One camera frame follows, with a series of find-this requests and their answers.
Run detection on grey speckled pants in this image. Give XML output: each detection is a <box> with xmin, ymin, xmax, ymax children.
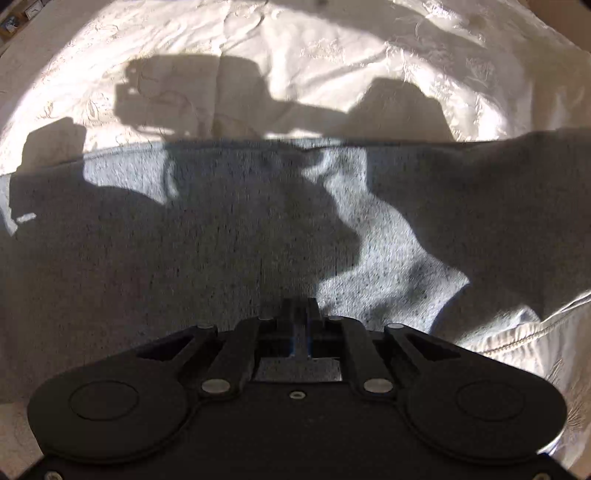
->
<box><xmin>1</xmin><ymin>130</ymin><xmax>590</xmax><ymax>403</ymax></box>

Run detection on cream embroidered bedspread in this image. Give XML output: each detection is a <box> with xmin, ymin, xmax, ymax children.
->
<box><xmin>1</xmin><ymin>1</ymin><xmax>590</xmax><ymax>474</ymax></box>

